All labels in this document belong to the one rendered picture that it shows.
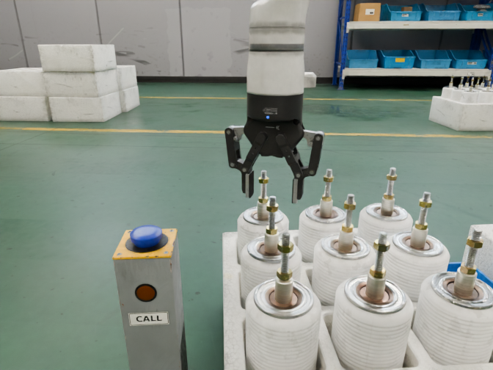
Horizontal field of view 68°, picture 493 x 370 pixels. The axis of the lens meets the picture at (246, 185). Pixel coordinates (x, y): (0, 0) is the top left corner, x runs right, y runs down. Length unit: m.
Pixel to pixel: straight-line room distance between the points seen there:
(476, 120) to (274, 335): 2.57
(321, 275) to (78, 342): 0.51
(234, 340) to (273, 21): 0.41
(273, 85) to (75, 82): 2.62
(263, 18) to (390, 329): 0.39
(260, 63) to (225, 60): 5.17
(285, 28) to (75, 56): 2.59
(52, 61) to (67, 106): 0.32
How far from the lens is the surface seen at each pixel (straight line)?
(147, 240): 0.47
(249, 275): 0.57
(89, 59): 2.94
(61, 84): 3.07
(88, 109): 3.01
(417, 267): 0.62
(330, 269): 0.58
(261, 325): 0.46
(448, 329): 0.55
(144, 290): 0.49
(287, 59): 0.47
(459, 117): 2.85
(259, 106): 0.48
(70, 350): 0.85
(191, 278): 0.96
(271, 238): 0.56
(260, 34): 0.47
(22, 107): 3.26
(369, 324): 0.49
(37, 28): 6.59
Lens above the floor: 0.55
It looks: 21 degrees down
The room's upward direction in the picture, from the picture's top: straight up
